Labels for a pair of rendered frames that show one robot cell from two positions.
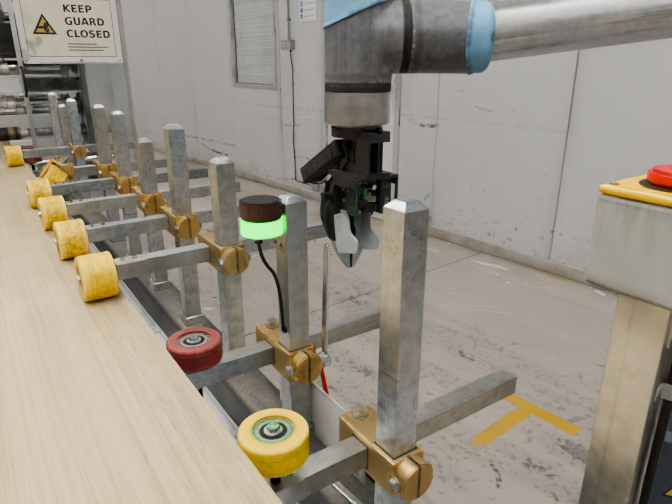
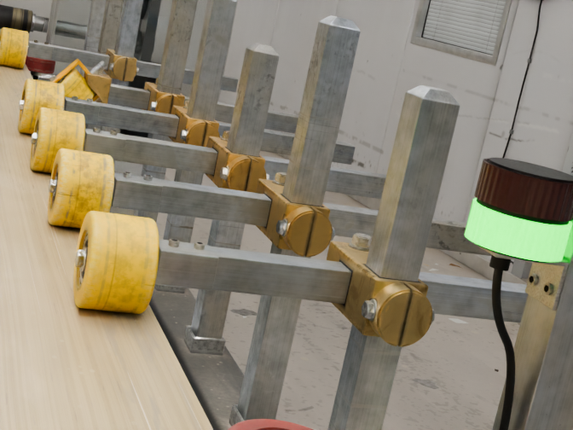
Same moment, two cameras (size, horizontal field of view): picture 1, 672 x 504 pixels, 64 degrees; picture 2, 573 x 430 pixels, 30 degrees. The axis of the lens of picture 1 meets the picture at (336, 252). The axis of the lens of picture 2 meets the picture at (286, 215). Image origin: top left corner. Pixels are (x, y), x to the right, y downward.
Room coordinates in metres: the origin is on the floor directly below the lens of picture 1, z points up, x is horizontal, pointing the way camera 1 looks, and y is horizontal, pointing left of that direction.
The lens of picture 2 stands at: (0.08, 0.08, 1.19)
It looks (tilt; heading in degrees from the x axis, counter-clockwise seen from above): 12 degrees down; 14
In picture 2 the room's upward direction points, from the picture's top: 12 degrees clockwise
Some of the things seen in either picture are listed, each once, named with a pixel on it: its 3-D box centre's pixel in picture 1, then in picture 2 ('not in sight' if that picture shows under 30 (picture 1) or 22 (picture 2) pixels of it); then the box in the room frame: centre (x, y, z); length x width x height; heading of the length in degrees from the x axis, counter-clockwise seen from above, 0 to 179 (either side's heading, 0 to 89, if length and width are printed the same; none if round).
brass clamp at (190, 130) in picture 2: (124, 182); (193, 130); (1.61, 0.64, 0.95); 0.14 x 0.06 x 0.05; 34
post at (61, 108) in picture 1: (70, 159); (101, 83); (2.42, 1.19, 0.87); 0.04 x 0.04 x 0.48; 34
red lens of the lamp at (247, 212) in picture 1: (260, 207); (528, 188); (0.73, 0.11, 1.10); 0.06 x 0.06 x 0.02
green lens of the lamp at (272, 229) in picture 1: (261, 225); (518, 229); (0.73, 0.11, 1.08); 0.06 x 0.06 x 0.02
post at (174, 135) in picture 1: (183, 231); (293, 239); (1.18, 0.35, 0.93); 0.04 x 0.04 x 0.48; 34
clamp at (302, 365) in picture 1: (286, 352); not in sight; (0.78, 0.08, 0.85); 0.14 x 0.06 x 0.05; 34
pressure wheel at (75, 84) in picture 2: (52, 178); (67, 95); (1.74, 0.92, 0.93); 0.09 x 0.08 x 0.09; 124
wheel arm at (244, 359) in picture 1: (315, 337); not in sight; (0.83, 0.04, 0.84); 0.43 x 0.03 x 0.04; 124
